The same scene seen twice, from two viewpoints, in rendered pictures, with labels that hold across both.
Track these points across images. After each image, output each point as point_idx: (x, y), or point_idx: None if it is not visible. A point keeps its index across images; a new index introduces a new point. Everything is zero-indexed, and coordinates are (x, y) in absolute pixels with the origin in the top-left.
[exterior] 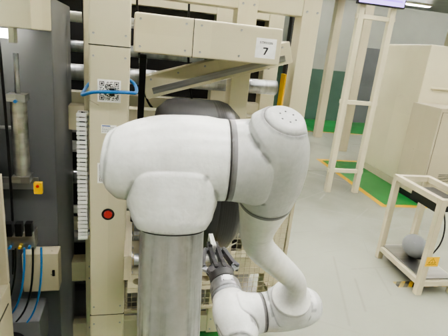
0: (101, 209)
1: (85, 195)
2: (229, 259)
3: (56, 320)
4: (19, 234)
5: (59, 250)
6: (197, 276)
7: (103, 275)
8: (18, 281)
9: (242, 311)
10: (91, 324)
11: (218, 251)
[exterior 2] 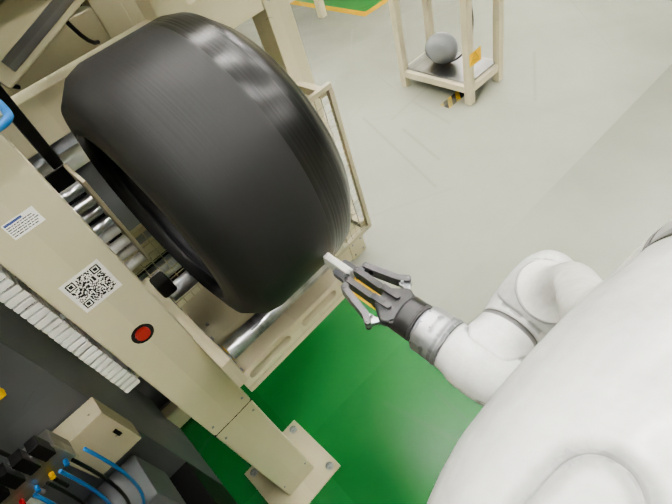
0: (127, 336)
1: (84, 341)
2: (390, 277)
3: (161, 453)
4: (34, 468)
5: (97, 405)
6: None
7: (197, 394)
8: (75, 471)
9: (507, 362)
10: (222, 441)
11: (363, 276)
